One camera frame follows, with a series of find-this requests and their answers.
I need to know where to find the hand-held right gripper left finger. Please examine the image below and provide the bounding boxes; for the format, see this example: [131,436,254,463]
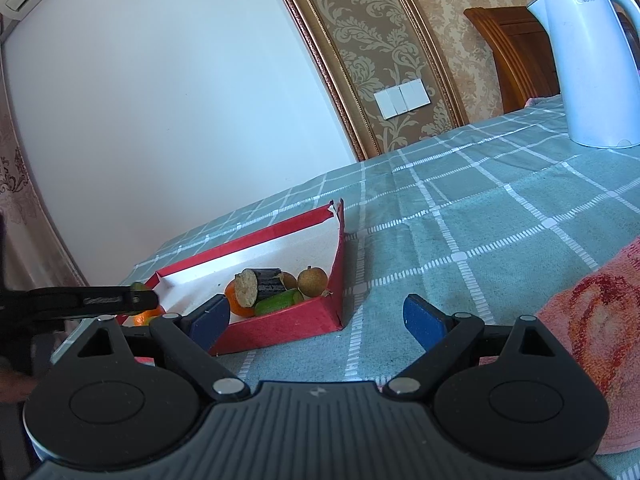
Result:
[75,294,251,402]

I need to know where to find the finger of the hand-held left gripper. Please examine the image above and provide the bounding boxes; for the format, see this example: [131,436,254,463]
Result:
[30,285,160,322]

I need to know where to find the large orange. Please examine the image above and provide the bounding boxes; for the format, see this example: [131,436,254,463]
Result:
[134,305,167,329]

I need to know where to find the brown wooden headboard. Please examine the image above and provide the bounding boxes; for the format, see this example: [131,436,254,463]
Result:
[464,6,561,115]

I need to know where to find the small bright green fruit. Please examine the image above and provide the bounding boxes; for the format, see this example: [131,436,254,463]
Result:
[255,291,304,317]

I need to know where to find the white electric kettle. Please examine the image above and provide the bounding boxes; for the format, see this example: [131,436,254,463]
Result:
[525,0,640,150]

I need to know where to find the pink towel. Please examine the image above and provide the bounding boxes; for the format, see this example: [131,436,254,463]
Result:
[479,237,640,456]

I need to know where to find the red shallow cardboard box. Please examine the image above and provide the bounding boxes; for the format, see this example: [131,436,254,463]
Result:
[116,199,347,357]

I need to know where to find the small orange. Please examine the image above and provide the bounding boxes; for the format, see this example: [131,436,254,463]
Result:
[224,280,257,319]

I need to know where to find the white wall switch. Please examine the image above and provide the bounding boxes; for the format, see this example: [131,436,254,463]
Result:
[374,79,431,120]

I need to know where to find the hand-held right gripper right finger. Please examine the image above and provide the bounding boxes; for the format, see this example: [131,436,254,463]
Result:
[382,294,566,403]

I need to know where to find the gold framed wallpaper panel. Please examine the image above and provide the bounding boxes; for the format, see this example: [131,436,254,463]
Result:
[262,0,469,162]

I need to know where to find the green checked bed sheet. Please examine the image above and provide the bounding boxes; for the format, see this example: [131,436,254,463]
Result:
[120,95,640,480]

